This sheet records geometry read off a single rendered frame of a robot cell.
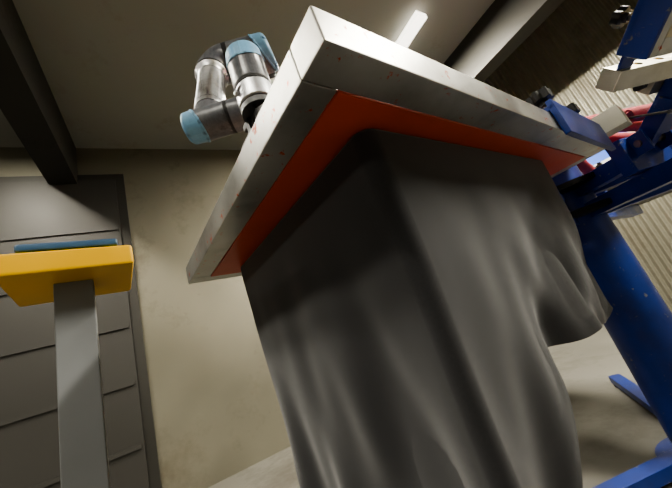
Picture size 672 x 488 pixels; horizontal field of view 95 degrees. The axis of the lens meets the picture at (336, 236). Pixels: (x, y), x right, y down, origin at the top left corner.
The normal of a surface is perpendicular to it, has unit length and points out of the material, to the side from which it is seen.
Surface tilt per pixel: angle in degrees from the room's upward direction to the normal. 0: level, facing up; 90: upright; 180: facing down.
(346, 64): 180
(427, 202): 91
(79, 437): 90
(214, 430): 90
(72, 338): 90
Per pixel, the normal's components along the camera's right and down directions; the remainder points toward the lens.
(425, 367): -0.88, 0.18
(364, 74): 0.31, 0.90
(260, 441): 0.41, -0.41
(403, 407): -0.71, 0.11
